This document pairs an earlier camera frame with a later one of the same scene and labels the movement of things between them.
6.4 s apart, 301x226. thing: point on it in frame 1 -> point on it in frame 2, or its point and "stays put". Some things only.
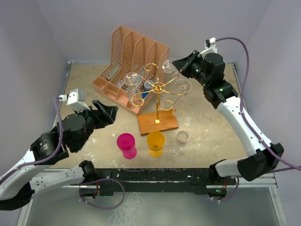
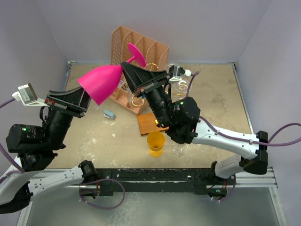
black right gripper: (184, 65) -> (137, 77)
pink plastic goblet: (126, 142) -> (101, 83)
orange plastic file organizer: (133, 69) stays put
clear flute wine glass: (182, 86) stays put
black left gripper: (106, 115) -> (75, 101)
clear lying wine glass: (177, 150) stays put
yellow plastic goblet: (155, 140) stays put
